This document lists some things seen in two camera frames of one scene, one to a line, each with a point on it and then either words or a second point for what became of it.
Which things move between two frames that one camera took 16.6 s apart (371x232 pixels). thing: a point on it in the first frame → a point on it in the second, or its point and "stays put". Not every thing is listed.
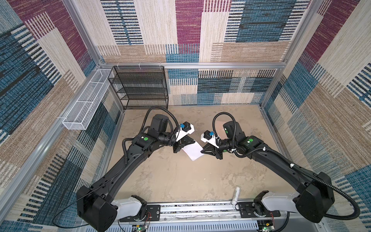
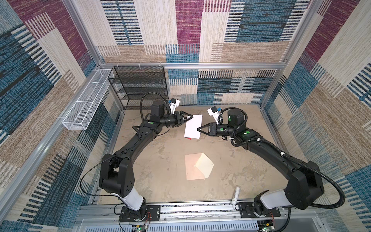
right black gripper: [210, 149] → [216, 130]
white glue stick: [235, 196] stays put
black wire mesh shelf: [140, 87] stays put
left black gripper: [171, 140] → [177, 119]
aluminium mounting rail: [221, 212] stays put
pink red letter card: [193, 150] → [191, 131]
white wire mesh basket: [79, 116] stays put
